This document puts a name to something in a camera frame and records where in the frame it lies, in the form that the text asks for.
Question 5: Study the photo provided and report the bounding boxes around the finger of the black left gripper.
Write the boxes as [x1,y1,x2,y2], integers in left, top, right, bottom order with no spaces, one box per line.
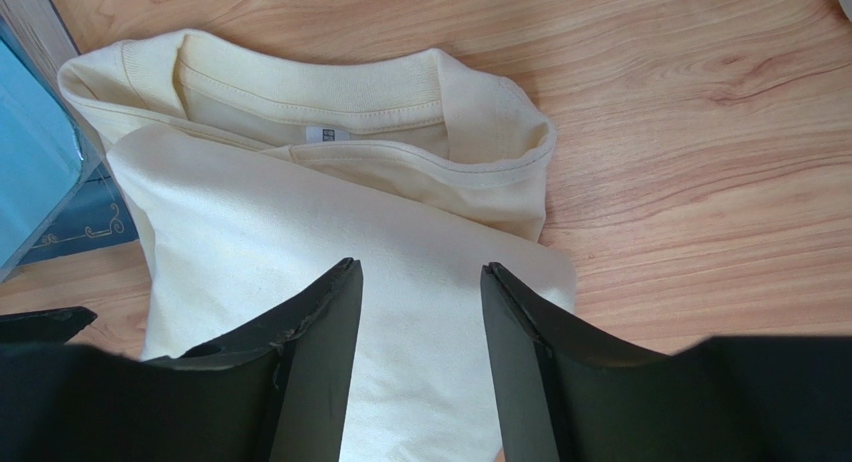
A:
[1,306,97,344]

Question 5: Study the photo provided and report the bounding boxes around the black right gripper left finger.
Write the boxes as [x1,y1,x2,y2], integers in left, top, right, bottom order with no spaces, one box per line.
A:
[144,258,363,461]

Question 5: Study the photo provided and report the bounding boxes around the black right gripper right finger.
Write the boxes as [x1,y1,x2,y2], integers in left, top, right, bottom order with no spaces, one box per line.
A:
[480,262,664,461]

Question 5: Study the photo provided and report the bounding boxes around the dark blue book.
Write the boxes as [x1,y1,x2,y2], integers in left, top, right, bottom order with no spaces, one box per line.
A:
[19,164,138,265]

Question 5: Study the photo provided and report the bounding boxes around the teal folding board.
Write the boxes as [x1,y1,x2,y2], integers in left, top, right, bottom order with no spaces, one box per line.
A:
[1,20,100,281]

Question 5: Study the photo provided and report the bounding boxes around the cream t-shirt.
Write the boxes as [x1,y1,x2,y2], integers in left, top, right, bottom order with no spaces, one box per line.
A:
[57,29,576,461]

